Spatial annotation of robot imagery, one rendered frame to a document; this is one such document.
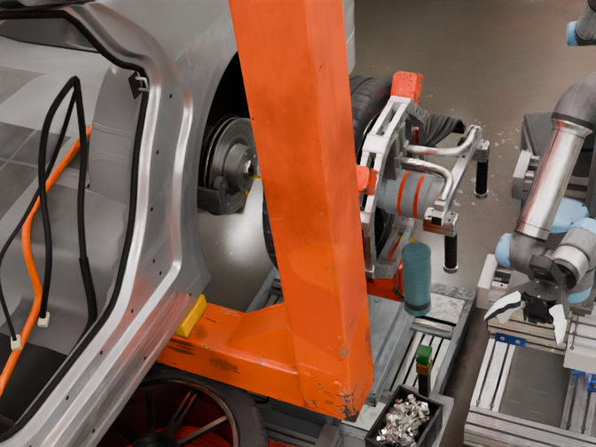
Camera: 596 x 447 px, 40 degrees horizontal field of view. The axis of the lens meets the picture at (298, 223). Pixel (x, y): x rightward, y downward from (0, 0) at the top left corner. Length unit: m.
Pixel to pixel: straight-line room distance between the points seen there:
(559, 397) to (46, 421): 1.62
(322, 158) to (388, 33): 3.38
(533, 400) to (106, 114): 1.61
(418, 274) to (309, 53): 1.13
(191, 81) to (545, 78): 2.75
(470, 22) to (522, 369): 2.70
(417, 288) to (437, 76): 2.22
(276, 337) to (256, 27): 0.97
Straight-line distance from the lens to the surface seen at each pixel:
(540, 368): 2.88
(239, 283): 3.48
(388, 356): 2.97
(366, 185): 2.17
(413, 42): 4.90
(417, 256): 2.46
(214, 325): 2.44
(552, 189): 1.90
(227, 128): 2.59
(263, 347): 2.28
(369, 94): 2.35
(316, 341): 2.11
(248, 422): 2.42
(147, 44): 2.02
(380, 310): 3.00
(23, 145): 2.71
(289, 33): 1.51
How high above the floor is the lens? 2.49
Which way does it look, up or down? 42 degrees down
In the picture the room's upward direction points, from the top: 9 degrees counter-clockwise
